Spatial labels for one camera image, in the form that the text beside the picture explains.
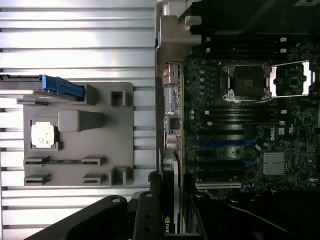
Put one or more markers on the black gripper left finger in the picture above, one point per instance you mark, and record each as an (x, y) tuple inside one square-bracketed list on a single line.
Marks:
[(100, 220)]

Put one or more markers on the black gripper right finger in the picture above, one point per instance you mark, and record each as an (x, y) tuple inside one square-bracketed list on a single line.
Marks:
[(200, 220)]

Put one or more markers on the white expansion slot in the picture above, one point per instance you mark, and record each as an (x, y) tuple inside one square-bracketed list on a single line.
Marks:
[(217, 185)]

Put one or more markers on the green RAM stick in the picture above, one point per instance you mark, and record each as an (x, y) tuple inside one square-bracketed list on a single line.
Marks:
[(65, 161)]

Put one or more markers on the grey parts rack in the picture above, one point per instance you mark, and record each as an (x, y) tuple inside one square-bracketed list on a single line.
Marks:
[(100, 150)]

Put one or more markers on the blue expansion slot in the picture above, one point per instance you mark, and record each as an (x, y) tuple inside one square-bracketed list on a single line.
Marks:
[(220, 143)]

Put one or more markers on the silver chipset heatsink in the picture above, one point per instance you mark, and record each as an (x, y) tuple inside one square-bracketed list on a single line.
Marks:
[(273, 163)]

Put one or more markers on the silver CPU chip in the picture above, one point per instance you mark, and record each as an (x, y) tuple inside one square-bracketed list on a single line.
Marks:
[(43, 135)]

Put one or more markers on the green motherboard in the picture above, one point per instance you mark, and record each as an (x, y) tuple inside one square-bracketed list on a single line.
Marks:
[(225, 120)]

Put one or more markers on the black RAM slot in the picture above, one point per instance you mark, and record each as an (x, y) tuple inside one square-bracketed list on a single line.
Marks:
[(245, 112), (245, 123), (245, 39), (245, 50)]

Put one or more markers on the hard disk in blue carrier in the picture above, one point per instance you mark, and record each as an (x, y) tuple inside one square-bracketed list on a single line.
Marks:
[(55, 83)]

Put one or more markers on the CPU socket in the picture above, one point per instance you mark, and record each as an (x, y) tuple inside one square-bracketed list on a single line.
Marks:
[(247, 82)]

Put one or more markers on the metal socket cover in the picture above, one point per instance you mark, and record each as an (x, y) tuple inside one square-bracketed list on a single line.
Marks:
[(275, 80)]

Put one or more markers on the open black PC case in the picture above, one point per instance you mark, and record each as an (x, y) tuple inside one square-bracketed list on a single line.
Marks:
[(170, 7)]

